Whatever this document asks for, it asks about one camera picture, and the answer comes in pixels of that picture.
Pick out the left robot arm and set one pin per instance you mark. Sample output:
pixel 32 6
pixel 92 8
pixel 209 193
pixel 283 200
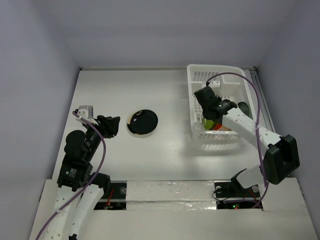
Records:
pixel 79 188

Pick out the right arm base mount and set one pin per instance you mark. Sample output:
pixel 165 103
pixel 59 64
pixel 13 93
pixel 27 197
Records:
pixel 230 195

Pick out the black plate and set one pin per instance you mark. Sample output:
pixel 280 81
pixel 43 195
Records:
pixel 147 111

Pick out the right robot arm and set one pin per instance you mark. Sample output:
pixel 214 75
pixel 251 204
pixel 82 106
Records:
pixel 278 155

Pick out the metal rail at right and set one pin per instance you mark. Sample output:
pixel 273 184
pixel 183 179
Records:
pixel 266 127

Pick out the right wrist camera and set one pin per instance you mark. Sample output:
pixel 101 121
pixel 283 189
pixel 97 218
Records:
pixel 215 85

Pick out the tan plate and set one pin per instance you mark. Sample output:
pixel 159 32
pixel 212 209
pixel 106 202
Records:
pixel 224 128

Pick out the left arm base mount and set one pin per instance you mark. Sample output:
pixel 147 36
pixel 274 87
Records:
pixel 115 199

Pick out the white foil-taped front bar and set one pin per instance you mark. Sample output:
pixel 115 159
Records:
pixel 170 195

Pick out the orange plate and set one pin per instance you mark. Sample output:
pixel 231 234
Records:
pixel 218 127

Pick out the dark grey-green plate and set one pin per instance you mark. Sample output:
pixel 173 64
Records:
pixel 244 107

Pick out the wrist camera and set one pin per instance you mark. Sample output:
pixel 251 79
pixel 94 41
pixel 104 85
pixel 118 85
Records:
pixel 84 114
pixel 215 85

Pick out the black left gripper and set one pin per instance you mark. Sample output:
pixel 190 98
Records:
pixel 108 124

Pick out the green plate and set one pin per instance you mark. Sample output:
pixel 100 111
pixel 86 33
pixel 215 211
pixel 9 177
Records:
pixel 209 124

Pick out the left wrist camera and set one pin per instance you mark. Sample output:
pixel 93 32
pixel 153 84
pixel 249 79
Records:
pixel 84 114

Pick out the beige plate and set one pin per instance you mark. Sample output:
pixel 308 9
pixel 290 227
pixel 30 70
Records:
pixel 141 125

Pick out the white plastic dish rack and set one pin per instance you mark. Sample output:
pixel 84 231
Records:
pixel 233 88

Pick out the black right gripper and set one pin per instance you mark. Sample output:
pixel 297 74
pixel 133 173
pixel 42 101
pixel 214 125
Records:
pixel 206 97

